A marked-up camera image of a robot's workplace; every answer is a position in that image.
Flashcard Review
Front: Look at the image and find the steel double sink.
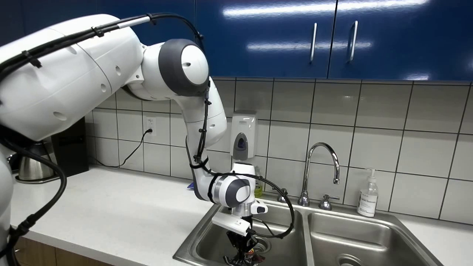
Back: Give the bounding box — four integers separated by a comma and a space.
173, 199, 445, 266

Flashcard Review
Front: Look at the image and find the silver cabinet door handle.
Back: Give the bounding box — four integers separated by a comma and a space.
309, 22, 318, 64
348, 20, 359, 63

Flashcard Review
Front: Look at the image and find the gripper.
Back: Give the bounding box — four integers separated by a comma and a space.
226, 217, 260, 264

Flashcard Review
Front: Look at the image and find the clear pump bottle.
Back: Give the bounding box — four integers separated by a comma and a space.
357, 169, 379, 218

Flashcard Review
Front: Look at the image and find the blue cabinet door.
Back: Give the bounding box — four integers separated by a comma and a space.
195, 0, 337, 79
328, 0, 473, 82

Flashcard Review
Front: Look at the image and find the steel kettle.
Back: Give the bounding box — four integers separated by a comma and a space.
7, 141, 60, 184

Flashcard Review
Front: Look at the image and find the chrome tap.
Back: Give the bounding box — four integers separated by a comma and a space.
298, 142, 340, 207

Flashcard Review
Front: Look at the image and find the black cable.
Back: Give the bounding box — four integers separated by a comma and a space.
93, 129, 153, 169

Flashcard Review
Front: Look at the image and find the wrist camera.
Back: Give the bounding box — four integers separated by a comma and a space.
212, 213, 252, 237

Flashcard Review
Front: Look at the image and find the wooden cabinet door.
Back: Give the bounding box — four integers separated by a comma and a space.
14, 236, 57, 266
55, 247, 113, 266

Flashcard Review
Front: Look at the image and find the blue wall cabinet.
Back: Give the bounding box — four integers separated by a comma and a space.
0, 0, 473, 82

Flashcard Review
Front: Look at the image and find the green dish soap bottle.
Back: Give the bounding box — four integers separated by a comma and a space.
254, 166, 263, 198

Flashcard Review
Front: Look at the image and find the black packet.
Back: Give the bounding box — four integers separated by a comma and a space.
223, 248, 266, 266

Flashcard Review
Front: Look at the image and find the grey wall soap dispenser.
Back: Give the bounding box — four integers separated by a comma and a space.
230, 110, 258, 161

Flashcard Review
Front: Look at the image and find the black coffee maker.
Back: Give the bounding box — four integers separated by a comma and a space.
51, 117, 89, 177

